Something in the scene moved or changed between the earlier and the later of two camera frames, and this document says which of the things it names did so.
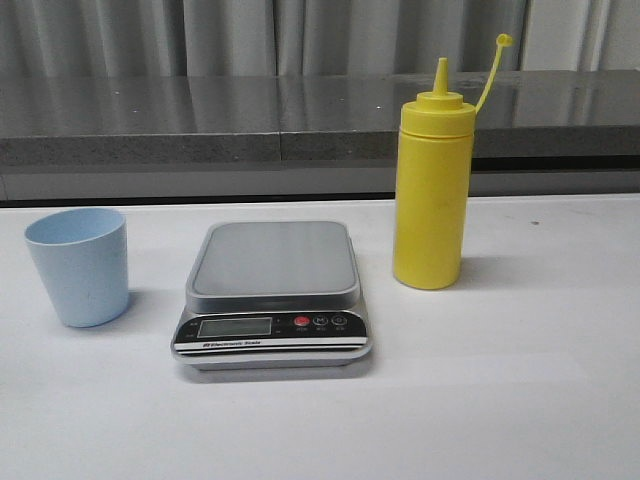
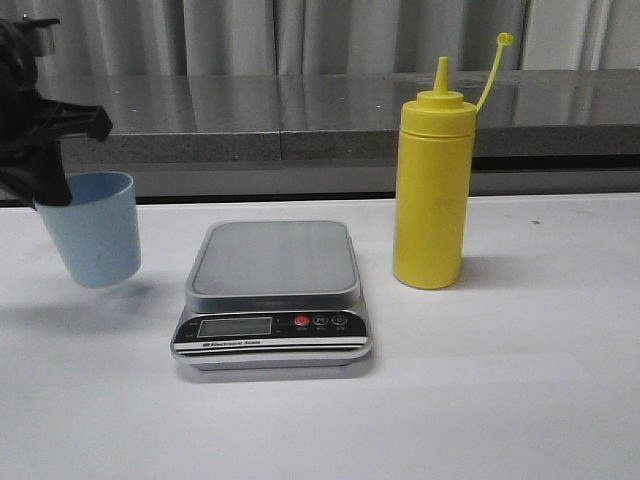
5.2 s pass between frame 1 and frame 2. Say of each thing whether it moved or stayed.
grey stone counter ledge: stayed
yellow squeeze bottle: stayed
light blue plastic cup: moved
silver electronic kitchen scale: stayed
